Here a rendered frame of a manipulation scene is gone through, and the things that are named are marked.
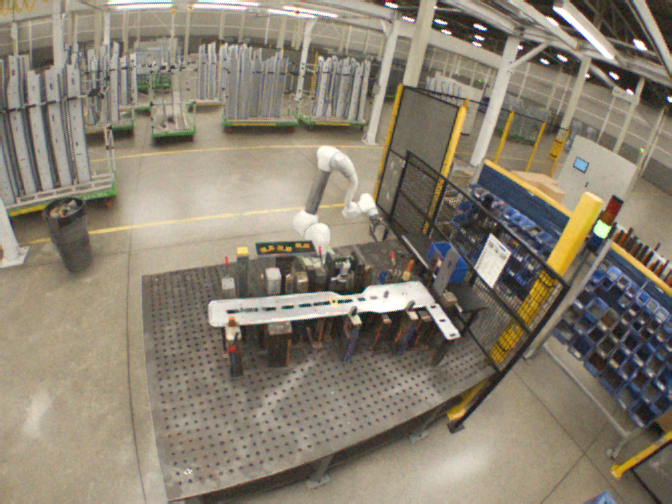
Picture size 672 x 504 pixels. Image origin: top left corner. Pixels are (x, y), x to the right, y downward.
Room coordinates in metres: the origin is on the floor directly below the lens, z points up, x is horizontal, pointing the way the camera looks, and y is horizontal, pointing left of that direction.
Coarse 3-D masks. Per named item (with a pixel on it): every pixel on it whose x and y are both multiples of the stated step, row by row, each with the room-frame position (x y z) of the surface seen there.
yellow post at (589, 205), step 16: (576, 208) 1.44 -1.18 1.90; (592, 208) 1.36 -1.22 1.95; (576, 224) 1.40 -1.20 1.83; (560, 240) 1.43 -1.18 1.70; (576, 240) 1.36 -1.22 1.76; (560, 256) 1.39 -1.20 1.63; (544, 272) 1.42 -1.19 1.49; (560, 272) 1.37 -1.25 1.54; (544, 288) 1.37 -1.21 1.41; (512, 320) 1.43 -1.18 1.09; (480, 384) 1.37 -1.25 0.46; (464, 400) 1.36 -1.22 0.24; (448, 416) 1.34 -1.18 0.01
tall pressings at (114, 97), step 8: (64, 48) 5.87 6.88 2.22; (72, 48) 5.99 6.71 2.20; (104, 48) 6.40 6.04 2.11; (64, 56) 5.67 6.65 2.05; (72, 56) 5.78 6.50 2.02; (88, 56) 6.17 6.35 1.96; (104, 56) 6.55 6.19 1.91; (112, 56) 6.52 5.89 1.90; (64, 64) 5.67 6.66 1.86; (72, 64) 5.77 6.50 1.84; (88, 64) 6.16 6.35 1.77; (104, 64) 6.53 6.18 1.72; (112, 64) 6.47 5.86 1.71; (104, 72) 6.52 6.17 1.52; (112, 72) 6.45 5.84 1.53; (72, 80) 5.92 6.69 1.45; (104, 80) 6.50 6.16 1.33; (112, 80) 6.44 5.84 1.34; (88, 88) 6.14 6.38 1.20; (112, 88) 6.42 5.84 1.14; (104, 96) 6.47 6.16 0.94; (112, 96) 6.41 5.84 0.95; (104, 104) 6.34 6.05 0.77; (112, 104) 6.40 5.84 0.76; (88, 112) 6.09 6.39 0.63; (112, 112) 6.38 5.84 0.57; (88, 120) 6.04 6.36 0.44; (96, 120) 6.32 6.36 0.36; (112, 120) 6.36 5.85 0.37
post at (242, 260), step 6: (240, 258) 1.47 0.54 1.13; (246, 258) 1.48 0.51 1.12; (240, 264) 1.47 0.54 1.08; (246, 264) 1.48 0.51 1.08; (240, 270) 1.47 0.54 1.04; (246, 270) 1.48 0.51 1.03; (240, 276) 1.47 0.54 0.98; (246, 276) 1.49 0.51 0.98; (240, 282) 1.47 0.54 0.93; (246, 282) 1.49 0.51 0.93; (240, 288) 1.47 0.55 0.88; (246, 288) 1.49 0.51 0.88; (240, 294) 1.47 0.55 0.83; (246, 294) 1.49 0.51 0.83
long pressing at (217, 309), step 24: (384, 288) 1.62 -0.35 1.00; (408, 288) 1.67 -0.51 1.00; (216, 312) 1.13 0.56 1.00; (240, 312) 1.17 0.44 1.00; (264, 312) 1.21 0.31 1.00; (288, 312) 1.25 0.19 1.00; (312, 312) 1.29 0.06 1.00; (336, 312) 1.33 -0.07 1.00; (360, 312) 1.38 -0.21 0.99; (384, 312) 1.41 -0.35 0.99
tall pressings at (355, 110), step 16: (320, 64) 9.51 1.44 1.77; (336, 64) 9.52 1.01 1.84; (352, 64) 9.81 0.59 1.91; (368, 64) 9.84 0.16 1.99; (320, 80) 9.27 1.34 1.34; (336, 80) 9.78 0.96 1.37; (320, 96) 9.21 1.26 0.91; (336, 96) 9.76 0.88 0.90; (352, 96) 9.56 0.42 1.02; (320, 112) 9.21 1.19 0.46; (336, 112) 9.55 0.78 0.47; (352, 112) 9.55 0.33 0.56
